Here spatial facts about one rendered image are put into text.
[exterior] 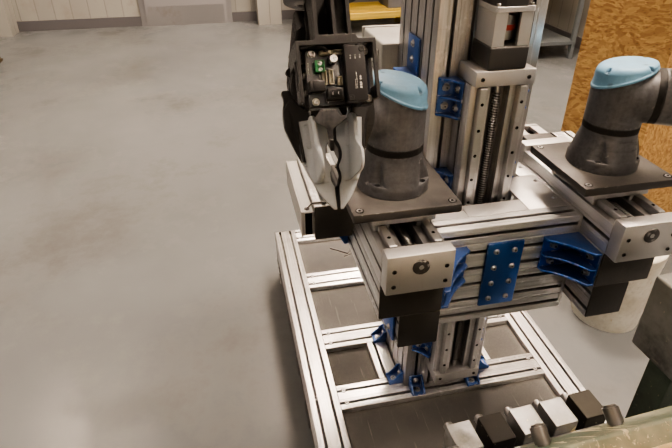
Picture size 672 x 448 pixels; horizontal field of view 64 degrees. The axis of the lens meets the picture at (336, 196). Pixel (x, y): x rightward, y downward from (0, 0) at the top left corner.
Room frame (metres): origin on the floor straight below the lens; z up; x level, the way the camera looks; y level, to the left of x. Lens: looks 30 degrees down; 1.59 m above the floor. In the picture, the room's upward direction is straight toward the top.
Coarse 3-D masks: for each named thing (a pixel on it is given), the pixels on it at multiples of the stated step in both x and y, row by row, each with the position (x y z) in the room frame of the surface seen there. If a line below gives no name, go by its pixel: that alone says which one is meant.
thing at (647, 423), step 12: (624, 420) 0.56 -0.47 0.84; (636, 420) 0.54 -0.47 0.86; (648, 420) 0.52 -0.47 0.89; (660, 420) 0.51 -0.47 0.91; (576, 432) 0.55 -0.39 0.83; (588, 432) 0.53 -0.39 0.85; (600, 432) 0.51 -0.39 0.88; (612, 432) 0.49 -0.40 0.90; (624, 432) 0.49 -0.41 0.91; (636, 432) 0.49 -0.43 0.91; (648, 432) 0.49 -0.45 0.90; (660, 432) 0.50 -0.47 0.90; (552, 444) 0.50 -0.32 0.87; (564, 444) 0.48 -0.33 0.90; (576, 444) 0.47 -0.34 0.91; (588, 444) 0.47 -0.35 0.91; (600, 444) 0.47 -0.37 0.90; (612, 444) 0.48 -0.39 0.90; (624, 444) 0.48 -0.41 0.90; (636, 444) 0.48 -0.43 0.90; (648, 444) 0.48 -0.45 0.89; (660, 444) 0.48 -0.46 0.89
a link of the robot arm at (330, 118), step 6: (318, 114) 0.94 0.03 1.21; (324, 114) 0.94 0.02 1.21; (330, 114) 0.94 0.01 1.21; (336, 114) 0.94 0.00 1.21; (318, 120) 0.94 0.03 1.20; (324, 120) 0.94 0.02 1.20; (330, 120) 0.94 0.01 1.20; (336, 120) 0.94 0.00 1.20; (342, 120) 0.94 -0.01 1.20; (324, 126) 0.94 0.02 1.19; (330, 126) 0.94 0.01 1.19; (330, 132) 0.94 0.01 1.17; (330, 138) 0.96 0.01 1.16
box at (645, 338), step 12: (660, 276) 0.81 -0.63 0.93; (660, 288) 0.80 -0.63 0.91; (648, 300) 0.81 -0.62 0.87; (660, 300) 0.79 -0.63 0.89; (648, 312) 0.81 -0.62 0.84; (660, 312) 0.78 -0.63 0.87; (648, 324) 0.80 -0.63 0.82; (660, 324) 0.77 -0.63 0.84; (636, 336) 0.81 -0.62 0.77; (648, 336) 0.79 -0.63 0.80; (660, 336) 0.77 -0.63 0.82; (648, 348) 0.78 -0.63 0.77; (660, 348) 0.76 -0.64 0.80; (660, 360) 0.75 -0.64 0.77
